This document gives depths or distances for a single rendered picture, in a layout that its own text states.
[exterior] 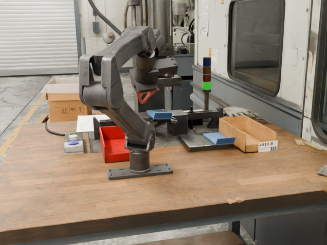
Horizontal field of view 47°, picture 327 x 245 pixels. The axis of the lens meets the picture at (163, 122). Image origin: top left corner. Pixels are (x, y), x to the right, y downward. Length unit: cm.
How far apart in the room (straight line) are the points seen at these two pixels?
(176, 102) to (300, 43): 308
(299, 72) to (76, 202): 115
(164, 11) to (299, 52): 64
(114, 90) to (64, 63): 982
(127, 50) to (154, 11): 50
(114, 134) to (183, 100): 323
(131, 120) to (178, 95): 365
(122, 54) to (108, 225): 43
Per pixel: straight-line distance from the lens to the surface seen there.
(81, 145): 138
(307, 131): 163
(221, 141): 136
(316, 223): 171
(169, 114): 145
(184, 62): 463
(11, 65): 1093
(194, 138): 144
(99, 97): 91
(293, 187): 112
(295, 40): 180
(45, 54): 1075
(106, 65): 90
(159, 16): 147
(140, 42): 105
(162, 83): 148
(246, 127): 159
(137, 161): 113
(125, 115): 101
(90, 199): 104
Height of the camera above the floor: 135
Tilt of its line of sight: 15 degrees down
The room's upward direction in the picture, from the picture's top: 1 degrees counter-clockwise
